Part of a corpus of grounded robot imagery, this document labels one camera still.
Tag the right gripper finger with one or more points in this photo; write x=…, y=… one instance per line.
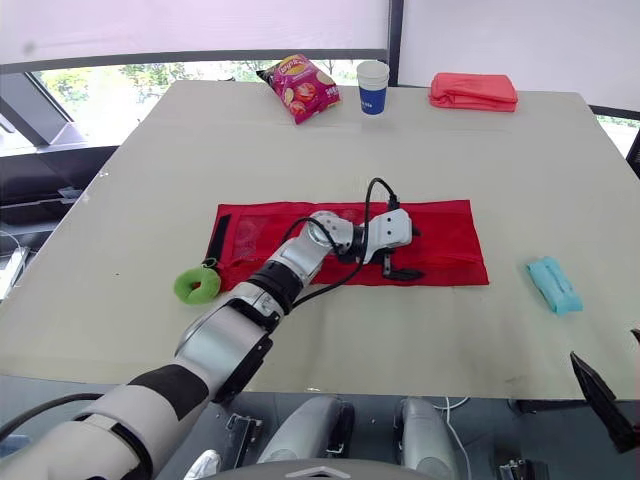
x=636, y=336
x=602, y=400

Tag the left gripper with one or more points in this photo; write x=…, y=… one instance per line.
x=357, y=242

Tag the red mesh pouch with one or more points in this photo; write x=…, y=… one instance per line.
x=445, y=240

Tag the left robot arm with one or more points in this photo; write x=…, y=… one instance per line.
x=235, y=340

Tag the folded red pouch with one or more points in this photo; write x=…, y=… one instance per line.
x=472, y=91

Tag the light blue small pack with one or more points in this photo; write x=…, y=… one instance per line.
x=555, y=285

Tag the blue and white paper cup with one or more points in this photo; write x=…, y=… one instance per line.
x=373, y=92

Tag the pink snack chip bag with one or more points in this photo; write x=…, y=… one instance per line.
x=300, y=87

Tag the robot body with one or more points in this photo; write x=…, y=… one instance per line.
x=325, y=440

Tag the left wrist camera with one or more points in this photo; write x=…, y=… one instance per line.
x=392, y=230

